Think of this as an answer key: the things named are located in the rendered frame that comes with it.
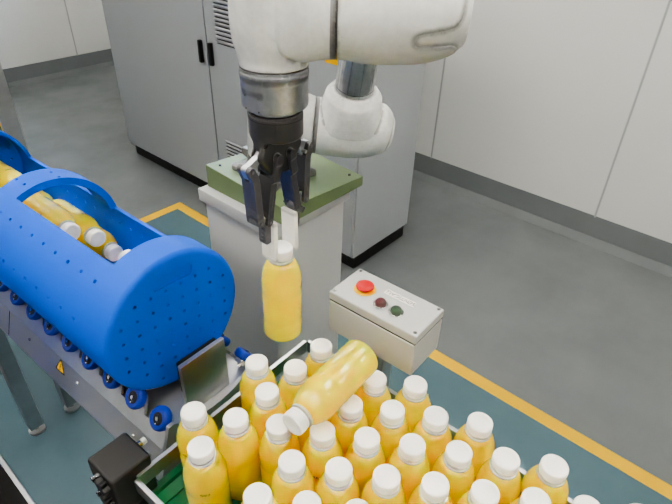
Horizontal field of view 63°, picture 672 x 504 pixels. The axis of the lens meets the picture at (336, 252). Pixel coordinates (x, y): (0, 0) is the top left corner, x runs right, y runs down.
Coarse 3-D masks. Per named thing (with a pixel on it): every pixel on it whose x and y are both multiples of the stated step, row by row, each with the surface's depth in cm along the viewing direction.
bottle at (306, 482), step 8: (304, 472) 78; (272, 480) 79; (280, 480) 78; (288, 480) 77; (296, 480) 77; (304, 480) 78; (312, 480) 80; (272, 488) 79; (280, 488) 78; (288, 488) 77; (296, 488) 77; (304, 488) 78; (312, 488) 80; (280, 496) 78; (288, 496) 77
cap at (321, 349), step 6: (312, 342) 97; (318, 342) 97; (324, 342) 97; (330, 342) 97; (312, 348) 96; (318, 348) 96; (324, 348) 96; (330, 348) 96; (312, 354) 96; (318, 354) 95; (324, 354) 95; (330, 354) 97
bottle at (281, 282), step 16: (272, 272) 86; (288, 272) 86; (272, 288) 87; (288, 288) 87; (272, 304) 88; (288, 304) 88; (272, 320) 91; (288, 320) 90; (272, 336) 93; (288, 336) 92
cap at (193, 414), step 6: (192, 402) 85; (198, 402) 85; (186, 408) 84; (192, 408) 84; (198, 408) 84; (204, 408) 84; (180, 414) 84; (186, 414) 83; (192, 414) 84; (198, 414) 84; (204, 414) 84; (186, 420) 83; (192, 420) 83; (198, 420) 83; (204, 420) 84; (186, 426) 84; (192, 426) 83; (198, 426) 84
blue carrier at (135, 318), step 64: (0, 192) 110; (64, 192) 141; (0, 256) 106; (64, 256) 95; (128, 256) 91; (192, 256) 95; (64, 320) 95; (128, 320) 89; (192, 320) 102; (128, 384) 95
